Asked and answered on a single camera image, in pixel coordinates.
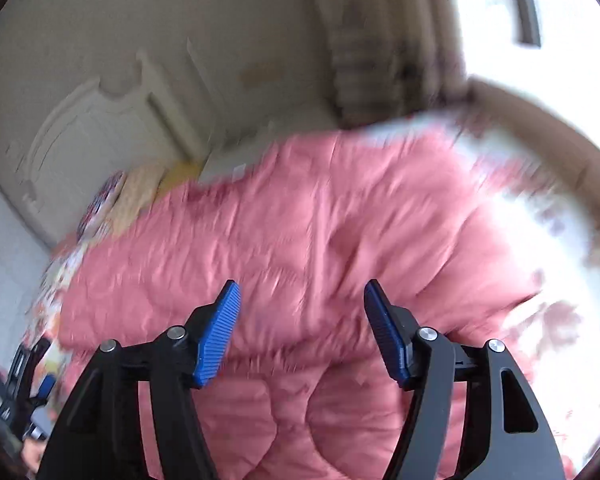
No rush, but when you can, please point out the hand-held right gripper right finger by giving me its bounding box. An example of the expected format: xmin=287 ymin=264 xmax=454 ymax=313
xmin=363 ymin=279 xmax=567 ymax=480

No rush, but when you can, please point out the colourful printed pillow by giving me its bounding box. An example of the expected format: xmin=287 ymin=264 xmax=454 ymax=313
xmin=76 ymin=170 xmax=129 ymax=235

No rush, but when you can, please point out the floral bed sheet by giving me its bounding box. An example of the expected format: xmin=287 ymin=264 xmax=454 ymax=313
xmin=27 ymin=110 xmax=600 ymax=480

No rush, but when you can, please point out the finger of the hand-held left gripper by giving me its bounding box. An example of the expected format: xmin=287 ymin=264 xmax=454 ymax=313
xmin=2 ymin=337 xmax=53 ymax=396
xmin=0 ymin=374 xmax=57 ymax=423

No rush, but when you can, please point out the yellow pillow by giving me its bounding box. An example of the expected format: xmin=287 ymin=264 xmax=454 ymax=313
xmin=104 ymin=159 xmax=201 ymax=233

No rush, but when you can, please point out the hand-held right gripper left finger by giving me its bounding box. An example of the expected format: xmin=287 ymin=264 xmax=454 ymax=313
xmin=36 ymin=280 xmax=242 ymax=480

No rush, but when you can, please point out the window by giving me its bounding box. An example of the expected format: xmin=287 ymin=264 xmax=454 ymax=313
xmin=442 ymin=0 xmax=600 ymax=126

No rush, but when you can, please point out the cream bed headboard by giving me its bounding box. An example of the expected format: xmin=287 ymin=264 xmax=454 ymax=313
xmin=0 ymin=52 xmax=208 ymax=253

